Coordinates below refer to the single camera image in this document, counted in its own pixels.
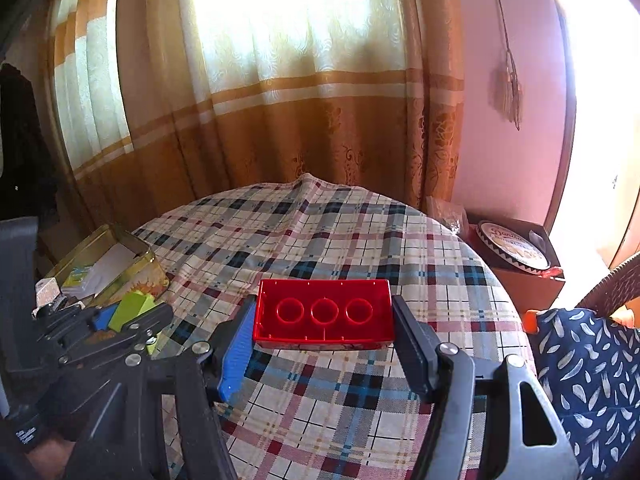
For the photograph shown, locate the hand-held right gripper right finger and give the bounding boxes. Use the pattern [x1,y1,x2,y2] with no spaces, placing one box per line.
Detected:
[391,294,578,480]

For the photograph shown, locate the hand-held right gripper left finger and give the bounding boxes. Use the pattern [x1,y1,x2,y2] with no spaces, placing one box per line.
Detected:
[65,296,259,480]

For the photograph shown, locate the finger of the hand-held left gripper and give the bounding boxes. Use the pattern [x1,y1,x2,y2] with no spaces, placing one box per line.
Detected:
[55,302,175,368]
[35,302,122,346]

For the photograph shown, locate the green cartoon box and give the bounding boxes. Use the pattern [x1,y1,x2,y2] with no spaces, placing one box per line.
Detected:
[107,291,157,333]

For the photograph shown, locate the golden tin box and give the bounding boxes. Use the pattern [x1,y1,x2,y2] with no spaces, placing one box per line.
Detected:
[42,225,168,311]

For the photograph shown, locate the red building block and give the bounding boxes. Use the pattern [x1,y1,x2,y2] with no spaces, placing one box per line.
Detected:
[254,278,393,351]

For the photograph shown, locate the person's left hand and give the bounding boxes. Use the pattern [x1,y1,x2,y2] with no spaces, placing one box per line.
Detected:
[25,437,76,480]

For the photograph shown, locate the white paper sheet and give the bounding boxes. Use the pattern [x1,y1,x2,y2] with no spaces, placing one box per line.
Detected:
[92,245,138,291]

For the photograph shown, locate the brown cabinet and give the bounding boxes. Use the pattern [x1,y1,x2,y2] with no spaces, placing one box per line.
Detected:
[462,212,566,321]

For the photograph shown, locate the clear plastic bag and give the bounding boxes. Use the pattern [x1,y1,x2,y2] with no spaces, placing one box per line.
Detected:
[425,196,468,236]

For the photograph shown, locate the round cookie tin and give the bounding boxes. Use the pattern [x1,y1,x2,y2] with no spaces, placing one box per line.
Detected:
[472,220,551,276]

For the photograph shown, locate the dark hanging clothing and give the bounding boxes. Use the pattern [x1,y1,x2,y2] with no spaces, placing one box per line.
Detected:
[0,62,56,221]

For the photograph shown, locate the blue feather print cloth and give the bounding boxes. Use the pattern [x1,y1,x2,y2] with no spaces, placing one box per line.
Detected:
[527,307,640,480]

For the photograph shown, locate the brown wicker chair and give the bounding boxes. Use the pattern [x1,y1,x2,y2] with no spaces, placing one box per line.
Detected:
[575,252,640,321]

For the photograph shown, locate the orange and cream curtain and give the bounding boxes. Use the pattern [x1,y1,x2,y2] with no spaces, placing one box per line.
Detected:
[45,0,466,231]

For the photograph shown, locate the hanging tassel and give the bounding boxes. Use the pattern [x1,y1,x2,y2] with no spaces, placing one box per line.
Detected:
[492,0,523,131]

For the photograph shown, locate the dark wooden door frame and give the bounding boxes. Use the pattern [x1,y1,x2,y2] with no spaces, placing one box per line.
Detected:
[542,0,576,233]

